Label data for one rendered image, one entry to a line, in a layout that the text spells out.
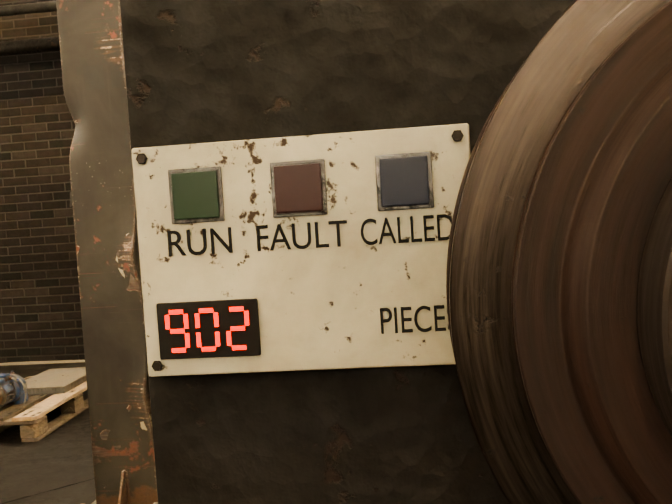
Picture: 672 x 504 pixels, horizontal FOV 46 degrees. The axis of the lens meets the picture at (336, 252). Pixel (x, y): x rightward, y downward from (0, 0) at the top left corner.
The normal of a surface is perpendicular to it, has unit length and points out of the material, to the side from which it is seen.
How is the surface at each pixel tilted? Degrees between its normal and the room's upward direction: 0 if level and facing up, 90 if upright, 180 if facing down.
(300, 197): 90
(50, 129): 90
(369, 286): 90
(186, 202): 90
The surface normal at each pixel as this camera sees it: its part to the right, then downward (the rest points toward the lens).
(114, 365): -0.12, 0.06
